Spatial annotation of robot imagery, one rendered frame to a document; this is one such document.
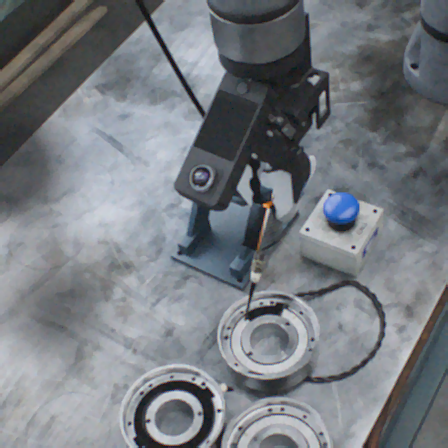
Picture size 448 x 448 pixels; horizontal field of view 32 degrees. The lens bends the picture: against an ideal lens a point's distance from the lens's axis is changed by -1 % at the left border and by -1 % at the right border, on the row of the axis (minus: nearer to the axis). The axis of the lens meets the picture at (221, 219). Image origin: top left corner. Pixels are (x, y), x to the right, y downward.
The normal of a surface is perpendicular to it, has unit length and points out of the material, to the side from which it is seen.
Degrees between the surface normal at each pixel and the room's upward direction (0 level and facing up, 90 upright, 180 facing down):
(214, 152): 31
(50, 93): 0
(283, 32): 90
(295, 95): 0
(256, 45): 91
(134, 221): 0
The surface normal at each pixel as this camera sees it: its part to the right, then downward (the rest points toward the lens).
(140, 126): -0.13, -0.63
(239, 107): -0.35, -0.17
